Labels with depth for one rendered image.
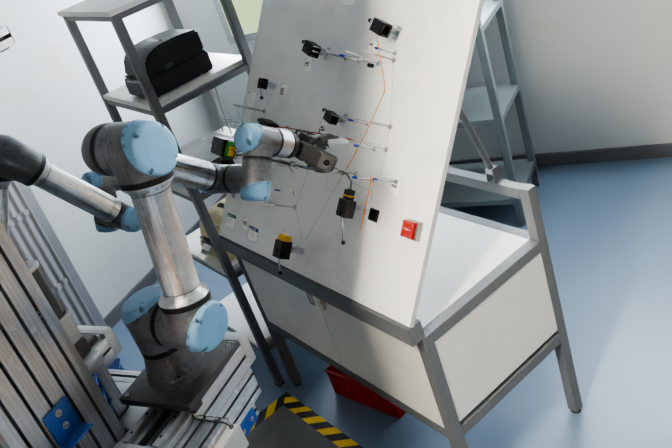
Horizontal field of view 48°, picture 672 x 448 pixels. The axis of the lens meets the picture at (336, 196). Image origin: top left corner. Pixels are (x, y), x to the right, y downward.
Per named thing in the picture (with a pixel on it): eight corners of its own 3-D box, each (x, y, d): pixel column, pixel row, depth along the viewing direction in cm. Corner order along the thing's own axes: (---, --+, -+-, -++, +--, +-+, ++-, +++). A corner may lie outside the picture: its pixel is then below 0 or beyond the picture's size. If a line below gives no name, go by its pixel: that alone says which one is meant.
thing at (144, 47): (153, 101, 295) (133, 55, 287) (129, 97, 313) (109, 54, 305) (215, 69, 310) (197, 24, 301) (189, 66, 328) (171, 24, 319)
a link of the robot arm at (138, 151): (193, 330, 181) (124, 114, 164) (240, 336, 173) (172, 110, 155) (158, 357, 172) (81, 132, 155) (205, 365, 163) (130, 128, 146)
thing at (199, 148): (190, 190, 311) (184, 177, 308) (155, 176, 338) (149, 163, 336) (253, 153, 326) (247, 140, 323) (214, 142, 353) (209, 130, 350)
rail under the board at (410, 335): (413, 347, 222) (407, 330, 219) (222, 249, 314) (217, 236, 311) (426, 337, 224) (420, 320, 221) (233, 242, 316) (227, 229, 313)
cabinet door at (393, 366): (442, 429, 244) (411, 337, 227) (341, 367, 286) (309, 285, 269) (448, 424, 245) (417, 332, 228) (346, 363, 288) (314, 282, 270)
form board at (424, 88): (222, 234, 312) (218, 234, 311) (268, -10, 303) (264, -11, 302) (413, 327, 220) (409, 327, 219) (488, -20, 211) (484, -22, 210)
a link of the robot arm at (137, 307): (161, 320, 188) (138, 277, 182) (199, 326, 181) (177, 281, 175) (128, 353, 180) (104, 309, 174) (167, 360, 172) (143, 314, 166)
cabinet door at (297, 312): (342, 366, 287) (309, 284, 270) (267, 320, 330) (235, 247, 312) (346, 363, 288) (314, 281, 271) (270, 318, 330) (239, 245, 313)
